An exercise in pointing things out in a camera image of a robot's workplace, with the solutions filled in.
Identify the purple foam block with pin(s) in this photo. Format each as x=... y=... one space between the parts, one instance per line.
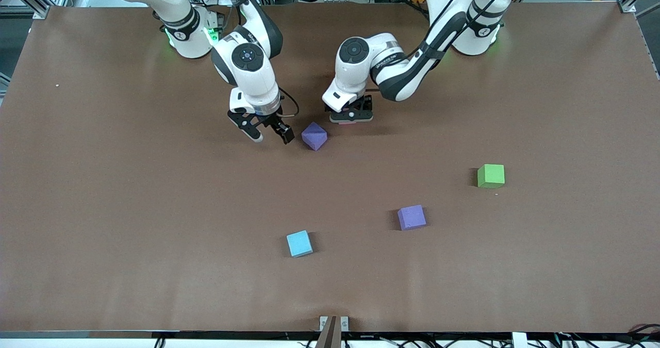
x=314 y=135
x=411 y=217

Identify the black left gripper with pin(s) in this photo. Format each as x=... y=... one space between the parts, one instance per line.
x=367 y=102

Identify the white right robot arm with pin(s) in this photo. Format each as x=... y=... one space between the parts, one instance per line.
x=247 y=75

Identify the brown camera pole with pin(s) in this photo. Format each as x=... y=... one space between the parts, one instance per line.
x=329 y=337

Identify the green foam block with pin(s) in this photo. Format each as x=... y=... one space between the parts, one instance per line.
x=491 y=175

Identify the small metal bracket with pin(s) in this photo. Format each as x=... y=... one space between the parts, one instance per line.
x=323 y=323

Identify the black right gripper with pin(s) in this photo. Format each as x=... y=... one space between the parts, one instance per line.
x=270 y=119

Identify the light blue foam block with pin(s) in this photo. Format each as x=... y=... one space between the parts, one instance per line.
x=299 y=243

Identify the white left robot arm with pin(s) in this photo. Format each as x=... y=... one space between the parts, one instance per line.
x=361 y=75

